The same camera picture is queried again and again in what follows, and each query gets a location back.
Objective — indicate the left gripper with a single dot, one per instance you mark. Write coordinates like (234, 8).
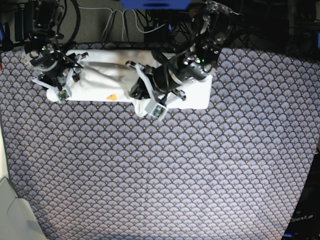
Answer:
(180, 71)

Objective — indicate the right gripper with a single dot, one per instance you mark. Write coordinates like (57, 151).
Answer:
(29, 54)

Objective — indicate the white printed T-shirt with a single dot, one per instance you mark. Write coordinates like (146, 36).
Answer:
(104, 77)

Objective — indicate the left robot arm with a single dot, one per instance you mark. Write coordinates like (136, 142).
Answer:
(194, 60)

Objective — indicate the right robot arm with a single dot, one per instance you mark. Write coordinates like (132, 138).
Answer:
(46, 21)

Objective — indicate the blue box at top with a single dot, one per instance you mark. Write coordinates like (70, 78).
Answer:
(155, 4)

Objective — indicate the fan-patterned grey tablecloth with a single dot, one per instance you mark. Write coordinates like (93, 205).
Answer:
(234, 171)

